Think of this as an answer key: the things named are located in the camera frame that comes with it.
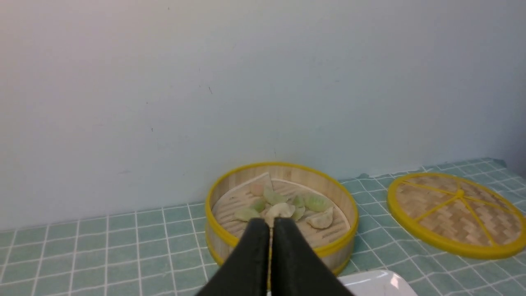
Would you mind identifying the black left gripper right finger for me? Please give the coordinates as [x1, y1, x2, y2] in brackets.
[270, 218, 353, 296]

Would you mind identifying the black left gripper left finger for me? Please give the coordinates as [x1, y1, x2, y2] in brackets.
[197, 218, 270, 296]

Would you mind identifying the white dumpling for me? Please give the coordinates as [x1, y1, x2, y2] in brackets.
[264, 203, 295, 228]
[306, 207, 334, 230]

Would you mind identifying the white plate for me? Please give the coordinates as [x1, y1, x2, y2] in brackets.
[338, 270, 417, 296]

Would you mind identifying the white dumpling in steamer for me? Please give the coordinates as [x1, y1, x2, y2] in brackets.
[306, 207, 334, 230]

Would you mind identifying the pale green dumpling left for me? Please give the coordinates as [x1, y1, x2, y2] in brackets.
[234, 207, 261, 222]

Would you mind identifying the yellow bamboo steamer basket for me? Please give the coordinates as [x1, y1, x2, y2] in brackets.
[205, 162, 358, 274]

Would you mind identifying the green checkered tablecloth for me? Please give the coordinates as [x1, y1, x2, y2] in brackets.
[1, 159, 525, 296]

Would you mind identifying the pinkish dumpling at back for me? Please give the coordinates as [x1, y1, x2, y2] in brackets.
[249, 182, 268, 197]

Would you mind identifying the yellow bamboo steamer lid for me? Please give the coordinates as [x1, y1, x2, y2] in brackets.
[387, 172, 526, 260]

